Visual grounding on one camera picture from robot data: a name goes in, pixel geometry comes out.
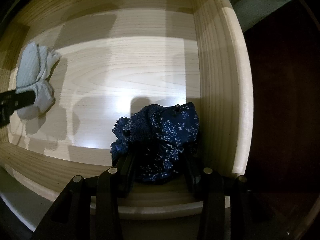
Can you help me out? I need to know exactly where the hexagon pattern beige roll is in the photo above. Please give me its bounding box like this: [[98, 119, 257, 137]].
[[16, 42, 61, 120]]

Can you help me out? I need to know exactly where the navy floral underwear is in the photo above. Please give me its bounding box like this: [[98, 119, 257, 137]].
[[110, 102, 200, 182]]

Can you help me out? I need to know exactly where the grey wooden drawer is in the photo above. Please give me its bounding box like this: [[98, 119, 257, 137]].
[[0, 0, 254, 231]]

